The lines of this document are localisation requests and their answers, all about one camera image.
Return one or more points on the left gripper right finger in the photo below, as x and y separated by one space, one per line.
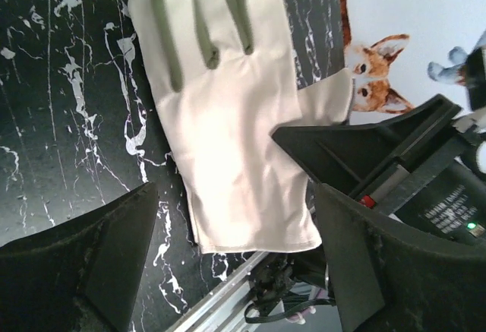
388 276

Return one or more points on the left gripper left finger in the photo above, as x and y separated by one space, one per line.
83 274

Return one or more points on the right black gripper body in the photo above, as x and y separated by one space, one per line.
444 195

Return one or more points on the white glove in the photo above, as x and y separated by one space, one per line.
222 76

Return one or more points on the aluminium front rail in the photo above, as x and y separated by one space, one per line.
223 309

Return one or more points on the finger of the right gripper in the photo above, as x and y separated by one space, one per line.
351 157

